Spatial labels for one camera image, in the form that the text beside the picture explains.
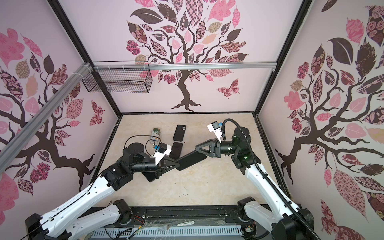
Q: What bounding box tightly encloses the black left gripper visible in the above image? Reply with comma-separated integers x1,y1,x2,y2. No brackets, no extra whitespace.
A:
131,156,180,179

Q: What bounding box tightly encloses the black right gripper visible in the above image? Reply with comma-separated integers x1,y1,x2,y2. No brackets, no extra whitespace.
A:
196,138,240,161

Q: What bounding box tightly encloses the blue edged black smartphone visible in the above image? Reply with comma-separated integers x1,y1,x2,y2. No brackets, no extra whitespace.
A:
169,142,183,160

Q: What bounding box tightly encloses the black phone case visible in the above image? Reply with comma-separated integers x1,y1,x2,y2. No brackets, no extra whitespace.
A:
173,125,187,142
176,151,207,171

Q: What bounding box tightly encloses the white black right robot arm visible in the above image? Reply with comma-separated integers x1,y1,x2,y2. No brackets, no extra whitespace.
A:
196,122,315,240

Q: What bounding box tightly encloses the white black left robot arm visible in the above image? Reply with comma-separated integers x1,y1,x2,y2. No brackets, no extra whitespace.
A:
25,143,180,240

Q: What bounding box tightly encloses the crushed green drink can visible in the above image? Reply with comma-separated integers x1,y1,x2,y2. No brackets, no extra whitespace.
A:
151,128,161,145

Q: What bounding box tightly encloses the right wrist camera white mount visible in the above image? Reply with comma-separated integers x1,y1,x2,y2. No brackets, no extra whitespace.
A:
207,121,223,143

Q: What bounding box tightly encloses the black left camera cable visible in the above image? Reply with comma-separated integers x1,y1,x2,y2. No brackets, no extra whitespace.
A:
123,134,163,157

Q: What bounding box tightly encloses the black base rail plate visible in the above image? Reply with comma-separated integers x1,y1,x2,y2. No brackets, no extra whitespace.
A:
74,204,280,240

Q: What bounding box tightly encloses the white slotted cable duct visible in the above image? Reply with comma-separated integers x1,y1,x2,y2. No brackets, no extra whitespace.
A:
91,226,243,240

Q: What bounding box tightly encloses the black wire basket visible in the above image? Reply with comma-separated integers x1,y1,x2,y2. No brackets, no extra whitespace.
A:
82,60,153,94

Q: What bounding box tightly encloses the aluminium rail back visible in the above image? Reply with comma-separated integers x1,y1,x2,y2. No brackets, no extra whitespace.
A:
93,62,277,71

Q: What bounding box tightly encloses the aluminium rail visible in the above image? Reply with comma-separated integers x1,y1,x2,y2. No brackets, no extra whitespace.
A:
93,62,277,71
1,63,92,173

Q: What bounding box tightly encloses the black corrugated cable conduit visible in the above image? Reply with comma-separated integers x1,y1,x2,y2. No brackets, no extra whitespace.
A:
221,118,322,240

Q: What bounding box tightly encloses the aluminium rail left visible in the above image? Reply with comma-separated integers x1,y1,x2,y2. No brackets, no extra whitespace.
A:
1,63,92,173

